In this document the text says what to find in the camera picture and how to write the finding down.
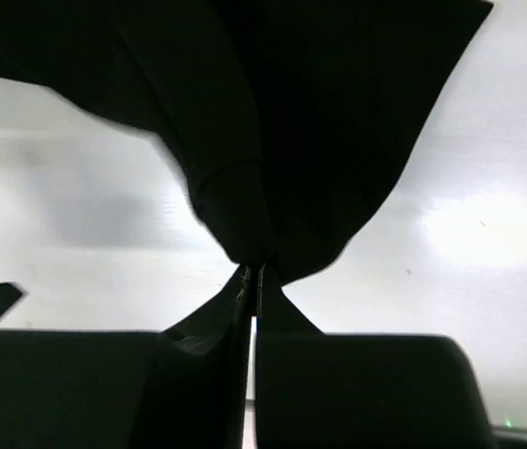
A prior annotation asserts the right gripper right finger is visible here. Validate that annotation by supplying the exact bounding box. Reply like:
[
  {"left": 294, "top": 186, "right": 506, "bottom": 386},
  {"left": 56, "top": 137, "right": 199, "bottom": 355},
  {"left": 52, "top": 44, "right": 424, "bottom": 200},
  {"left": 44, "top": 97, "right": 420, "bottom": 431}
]
[{"left": 255, "top": 268, "right": 496, "bottom": 448}]

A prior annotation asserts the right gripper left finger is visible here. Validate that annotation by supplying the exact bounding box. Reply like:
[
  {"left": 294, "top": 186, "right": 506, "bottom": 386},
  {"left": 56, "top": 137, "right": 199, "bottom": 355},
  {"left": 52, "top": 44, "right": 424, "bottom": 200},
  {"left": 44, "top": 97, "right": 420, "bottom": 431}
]
[{"left": 0, "top": 268, "right": 252, "bottom": 448}]

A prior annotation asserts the black skirt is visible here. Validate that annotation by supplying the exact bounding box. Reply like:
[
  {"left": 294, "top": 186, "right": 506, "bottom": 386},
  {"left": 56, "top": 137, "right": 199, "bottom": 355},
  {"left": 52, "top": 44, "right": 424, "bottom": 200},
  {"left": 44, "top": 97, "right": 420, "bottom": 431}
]
[{"left": 0, "top": 1, "right": 492, "bottom": 284}]

